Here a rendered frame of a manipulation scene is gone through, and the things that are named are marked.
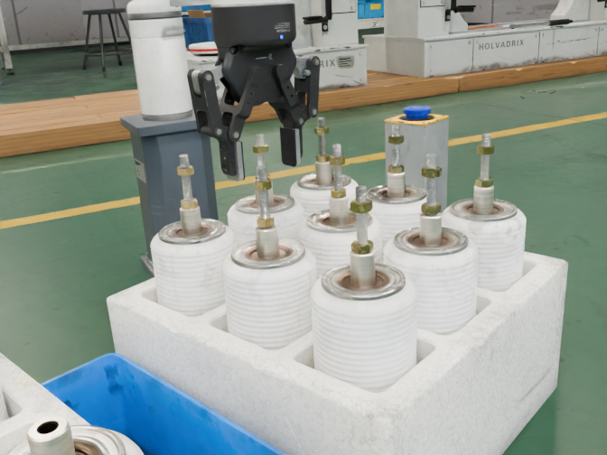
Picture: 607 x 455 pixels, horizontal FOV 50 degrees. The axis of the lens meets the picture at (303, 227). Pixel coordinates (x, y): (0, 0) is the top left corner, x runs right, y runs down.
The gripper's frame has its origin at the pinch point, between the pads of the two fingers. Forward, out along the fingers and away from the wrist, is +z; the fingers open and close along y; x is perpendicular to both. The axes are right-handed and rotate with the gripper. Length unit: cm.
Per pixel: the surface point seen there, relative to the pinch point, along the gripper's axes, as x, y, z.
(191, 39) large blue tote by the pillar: 419, 255, 18
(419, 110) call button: 11.4, 37.8, 2.1
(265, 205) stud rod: -0.5, -0.6, 4.4
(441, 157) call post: 9.5, 40.8, 9.4
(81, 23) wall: 784, 324, 11
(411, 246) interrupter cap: -10.0, 10.2, 9.4
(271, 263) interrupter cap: -2.6, -1.9, 9.6
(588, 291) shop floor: -5, 63, 35
